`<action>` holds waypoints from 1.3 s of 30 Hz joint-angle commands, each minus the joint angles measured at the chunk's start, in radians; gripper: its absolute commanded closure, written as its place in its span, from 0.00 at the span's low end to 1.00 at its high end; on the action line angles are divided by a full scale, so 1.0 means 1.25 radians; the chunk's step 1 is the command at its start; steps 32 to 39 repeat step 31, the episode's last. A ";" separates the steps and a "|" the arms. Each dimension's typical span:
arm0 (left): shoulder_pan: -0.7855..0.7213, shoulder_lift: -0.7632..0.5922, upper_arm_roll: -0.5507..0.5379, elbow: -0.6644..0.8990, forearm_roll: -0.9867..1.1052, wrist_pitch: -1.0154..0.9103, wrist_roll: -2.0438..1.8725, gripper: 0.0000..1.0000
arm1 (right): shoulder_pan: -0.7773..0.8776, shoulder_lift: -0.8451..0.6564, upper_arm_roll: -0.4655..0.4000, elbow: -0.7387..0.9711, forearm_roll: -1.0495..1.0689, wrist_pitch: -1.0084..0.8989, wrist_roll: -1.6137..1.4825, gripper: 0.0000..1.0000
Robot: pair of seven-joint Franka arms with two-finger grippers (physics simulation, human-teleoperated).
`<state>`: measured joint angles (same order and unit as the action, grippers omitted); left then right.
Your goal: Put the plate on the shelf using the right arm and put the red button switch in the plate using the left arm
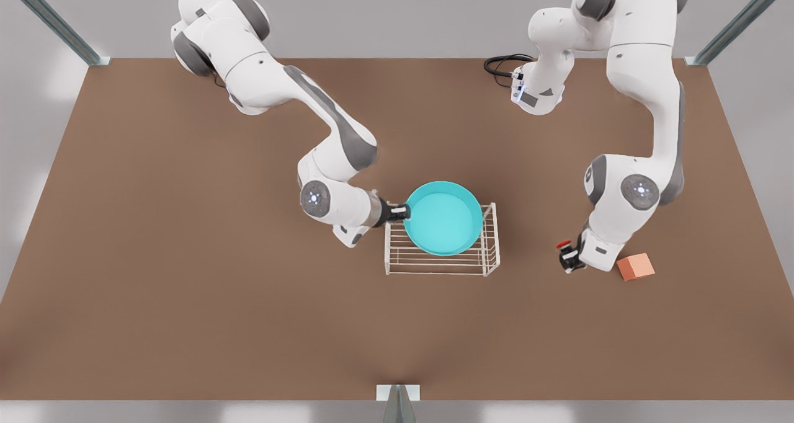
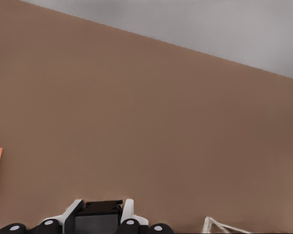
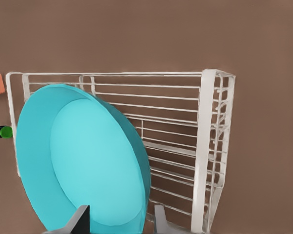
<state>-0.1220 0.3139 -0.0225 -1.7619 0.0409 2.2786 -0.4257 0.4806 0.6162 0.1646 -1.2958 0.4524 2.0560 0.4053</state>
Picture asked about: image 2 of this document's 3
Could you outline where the silver frame foot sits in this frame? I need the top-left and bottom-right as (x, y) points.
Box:
(202, 216), (250, 234)

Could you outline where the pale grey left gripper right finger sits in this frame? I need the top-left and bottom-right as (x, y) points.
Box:
(120, 198), (150, 227)

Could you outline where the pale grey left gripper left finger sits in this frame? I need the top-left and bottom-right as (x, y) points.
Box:
(54, 199), (85, 233)

